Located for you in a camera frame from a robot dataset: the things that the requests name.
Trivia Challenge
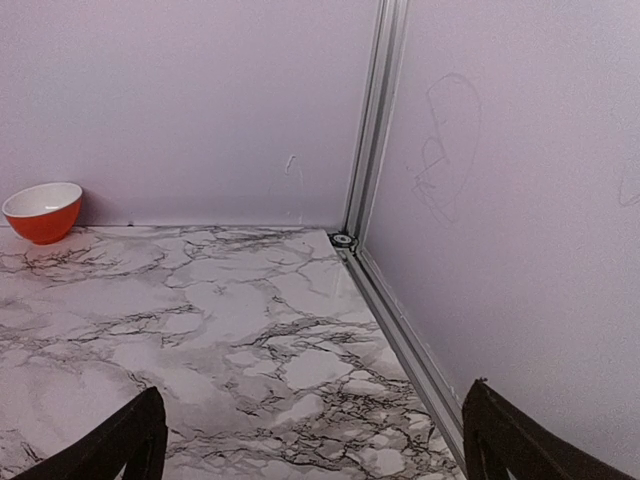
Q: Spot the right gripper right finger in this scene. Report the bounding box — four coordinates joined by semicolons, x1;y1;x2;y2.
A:
462;378;630;479

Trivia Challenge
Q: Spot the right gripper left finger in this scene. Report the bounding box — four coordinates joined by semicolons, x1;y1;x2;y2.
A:
17;387;168;480

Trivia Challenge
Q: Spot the right side aluminium floor rail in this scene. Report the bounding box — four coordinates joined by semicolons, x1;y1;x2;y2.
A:
329;233;466;470

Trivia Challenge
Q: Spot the right aluminium frame post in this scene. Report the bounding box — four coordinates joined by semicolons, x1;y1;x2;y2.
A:
342;1;409;240

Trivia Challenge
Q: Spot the orange white bowl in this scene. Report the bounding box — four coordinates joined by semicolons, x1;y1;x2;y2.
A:
2;182;83;245

